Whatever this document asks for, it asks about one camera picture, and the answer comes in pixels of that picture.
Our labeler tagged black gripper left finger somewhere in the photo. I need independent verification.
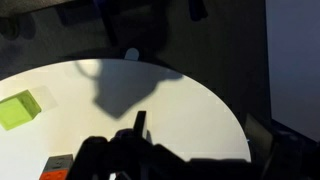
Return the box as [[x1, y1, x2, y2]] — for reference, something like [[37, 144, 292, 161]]
[[66, 136, 140, 180]]

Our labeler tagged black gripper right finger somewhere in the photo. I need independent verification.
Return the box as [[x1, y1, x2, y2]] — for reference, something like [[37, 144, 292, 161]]
[[133, 111, 262, 180]]

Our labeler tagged orange block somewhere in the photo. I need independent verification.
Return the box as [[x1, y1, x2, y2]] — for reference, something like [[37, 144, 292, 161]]
[[39, 154, 73, 180]]

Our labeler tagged green block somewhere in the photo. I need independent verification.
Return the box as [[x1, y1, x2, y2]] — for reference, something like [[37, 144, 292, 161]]
[[0, 90, 42, 130]]

